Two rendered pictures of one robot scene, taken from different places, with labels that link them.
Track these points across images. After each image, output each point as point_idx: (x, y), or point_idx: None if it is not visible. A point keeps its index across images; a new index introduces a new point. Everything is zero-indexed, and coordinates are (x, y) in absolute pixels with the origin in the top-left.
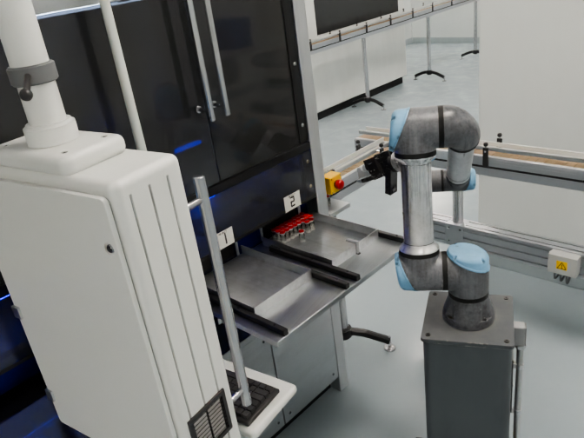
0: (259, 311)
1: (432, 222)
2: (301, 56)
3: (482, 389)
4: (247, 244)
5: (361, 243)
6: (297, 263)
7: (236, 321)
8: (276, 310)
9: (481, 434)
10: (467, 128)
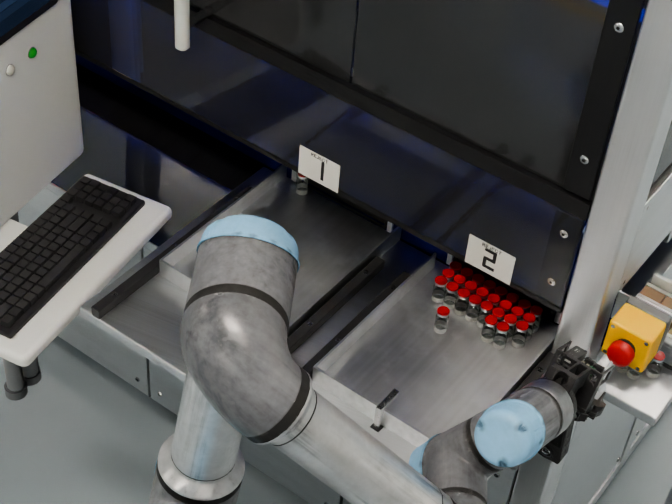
0: (167, 274)
1: (194, 449)
2: (644, 27)
3: None
4: (415, 236)
5: (395, 423)
6: (344, 324)
7: (153, 251)
8: (176, 301)
9: None
10: (193, 366)
